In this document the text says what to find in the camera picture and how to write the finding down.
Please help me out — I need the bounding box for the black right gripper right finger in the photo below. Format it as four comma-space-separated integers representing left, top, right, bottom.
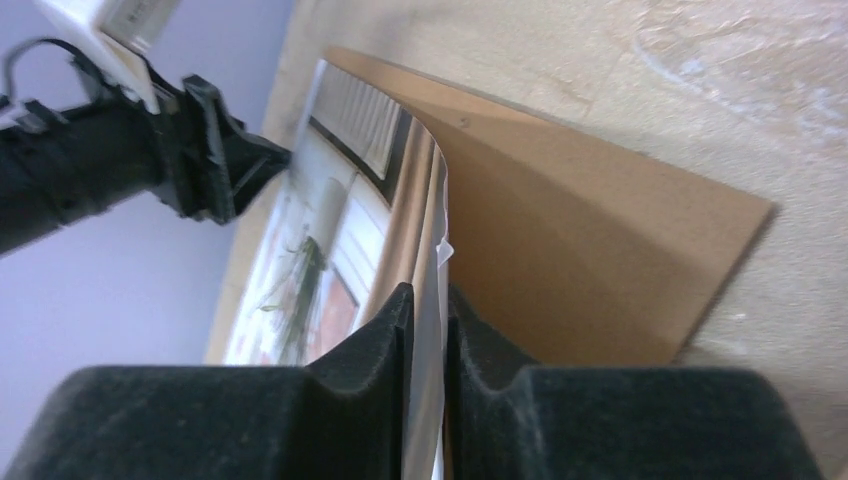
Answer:
445, 289, 821, 479

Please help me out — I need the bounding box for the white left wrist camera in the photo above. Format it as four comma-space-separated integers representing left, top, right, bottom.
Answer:
35, 0, 180, 115

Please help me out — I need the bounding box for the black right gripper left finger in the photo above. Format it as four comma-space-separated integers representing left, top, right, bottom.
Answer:
6, 283, 414, 479

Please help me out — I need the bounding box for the glossy photo print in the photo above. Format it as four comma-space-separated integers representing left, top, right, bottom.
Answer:
207, 61, 453, 479

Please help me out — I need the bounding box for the brown backing board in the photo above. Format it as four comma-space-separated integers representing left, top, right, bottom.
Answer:
325, 47, 774, 365

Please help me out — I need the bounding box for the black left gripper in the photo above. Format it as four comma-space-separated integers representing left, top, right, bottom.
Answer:
1, 39, 292, 254

